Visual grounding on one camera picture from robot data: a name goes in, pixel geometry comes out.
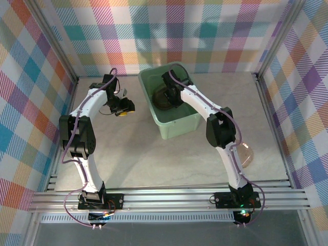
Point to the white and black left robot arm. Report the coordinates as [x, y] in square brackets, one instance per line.
[87, 176]

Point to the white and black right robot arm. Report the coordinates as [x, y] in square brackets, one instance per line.
[233, 166]

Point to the light green plastic bin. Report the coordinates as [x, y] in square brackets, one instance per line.
[176, 115]

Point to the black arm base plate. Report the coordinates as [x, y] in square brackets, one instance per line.
[223, 200]
[116, 201]

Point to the aluminium side rail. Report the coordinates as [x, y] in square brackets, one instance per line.
[52, 179]
[276, 128]

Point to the wide aluminium mounting rail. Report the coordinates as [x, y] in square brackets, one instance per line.
[166, 200]

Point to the aluminium frame post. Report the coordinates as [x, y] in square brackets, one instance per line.
[278, 38]
[53, 38]

